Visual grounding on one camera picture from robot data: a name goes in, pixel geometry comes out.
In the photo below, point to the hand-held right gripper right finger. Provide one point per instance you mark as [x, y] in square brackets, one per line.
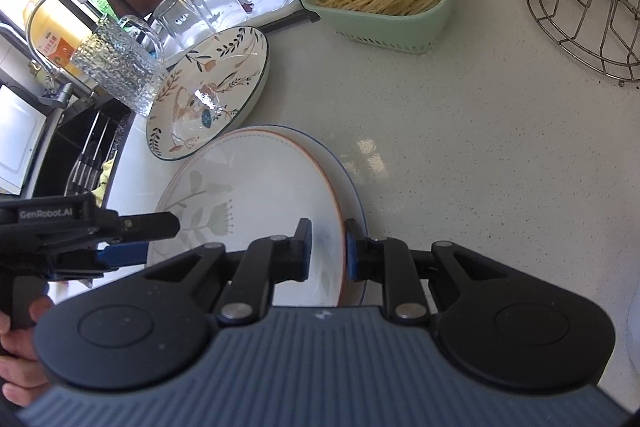
[351, 257]

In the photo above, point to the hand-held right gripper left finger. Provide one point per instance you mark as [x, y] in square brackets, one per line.
[303, 252]

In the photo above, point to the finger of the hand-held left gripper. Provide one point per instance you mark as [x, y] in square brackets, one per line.
[125, 254]
[150, 224]

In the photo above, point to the white plate orange rim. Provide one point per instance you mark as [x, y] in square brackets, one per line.
[260, 187]

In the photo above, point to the person's left hand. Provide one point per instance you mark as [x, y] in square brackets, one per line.
[20, 367]

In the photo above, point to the white plate blue rim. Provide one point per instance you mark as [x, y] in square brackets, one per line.
[350, 202]

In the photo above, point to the yellow cloth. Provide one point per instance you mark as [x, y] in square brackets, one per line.
[106, 179]

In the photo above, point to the metal utensils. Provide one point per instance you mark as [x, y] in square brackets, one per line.
[87, 162]

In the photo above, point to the black sink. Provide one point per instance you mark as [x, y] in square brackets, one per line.
[65, 142]

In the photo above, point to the floral plate green rim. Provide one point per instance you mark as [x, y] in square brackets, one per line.
[210, 92]

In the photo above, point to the short textured glass cup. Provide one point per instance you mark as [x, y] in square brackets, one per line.
[117, 67]

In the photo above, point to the metal faucet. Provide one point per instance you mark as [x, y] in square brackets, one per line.
[37, 57]

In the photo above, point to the yellow labelled container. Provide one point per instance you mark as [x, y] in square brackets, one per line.
[55, 32]

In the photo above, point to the clear glass mug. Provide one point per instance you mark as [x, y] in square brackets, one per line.
[140, 29]

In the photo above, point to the row of clear glasses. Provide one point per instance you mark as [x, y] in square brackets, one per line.
[272, 14]

